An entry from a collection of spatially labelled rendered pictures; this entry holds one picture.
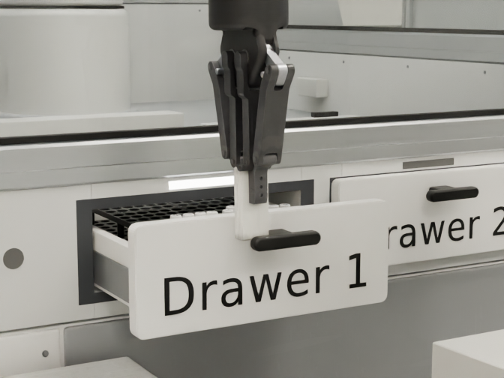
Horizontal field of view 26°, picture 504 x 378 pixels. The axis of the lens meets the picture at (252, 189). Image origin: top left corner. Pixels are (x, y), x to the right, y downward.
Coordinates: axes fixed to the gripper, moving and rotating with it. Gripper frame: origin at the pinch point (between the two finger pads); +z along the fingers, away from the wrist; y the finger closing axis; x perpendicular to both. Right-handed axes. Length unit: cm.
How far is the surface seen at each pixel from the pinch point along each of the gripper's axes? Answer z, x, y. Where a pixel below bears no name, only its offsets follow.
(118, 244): 4.8, -9.8, -10.2
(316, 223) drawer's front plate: 3.1, 8.3, -1.5
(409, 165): 0.6, 31.3, -16.6
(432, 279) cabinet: 15.6, 35.3, -16.9
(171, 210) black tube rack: 3.9, 1.1, -21.0
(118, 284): 8.8, -10.0, -9.9
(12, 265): 7.0, -18.9, -16.4
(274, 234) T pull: 3.1, 1.7, 1.3
